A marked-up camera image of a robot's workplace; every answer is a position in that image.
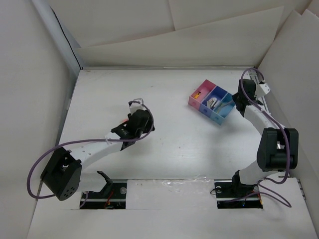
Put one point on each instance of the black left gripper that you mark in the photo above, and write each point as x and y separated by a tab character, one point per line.
147	126

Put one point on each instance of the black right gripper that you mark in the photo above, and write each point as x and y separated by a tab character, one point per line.
235	96

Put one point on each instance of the yellow highlighter pen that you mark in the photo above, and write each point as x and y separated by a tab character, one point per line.
222	105

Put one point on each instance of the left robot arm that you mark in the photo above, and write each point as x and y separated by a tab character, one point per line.
64	173

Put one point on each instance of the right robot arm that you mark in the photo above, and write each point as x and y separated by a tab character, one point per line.
278	148

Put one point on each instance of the pink blue three-compartment organizer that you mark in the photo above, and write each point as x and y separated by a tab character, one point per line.
208	90

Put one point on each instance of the aluminium rail right edge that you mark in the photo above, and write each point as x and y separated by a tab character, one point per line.
255	77

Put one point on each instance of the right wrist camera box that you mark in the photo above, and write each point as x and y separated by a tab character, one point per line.
262	89

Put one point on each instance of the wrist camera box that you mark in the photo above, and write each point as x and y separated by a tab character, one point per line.
262	89
136	104

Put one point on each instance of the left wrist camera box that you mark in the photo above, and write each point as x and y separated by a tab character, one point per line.
136	104

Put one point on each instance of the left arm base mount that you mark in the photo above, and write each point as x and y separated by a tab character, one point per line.
112	196

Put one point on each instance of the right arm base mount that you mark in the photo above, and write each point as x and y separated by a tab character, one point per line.
232	194

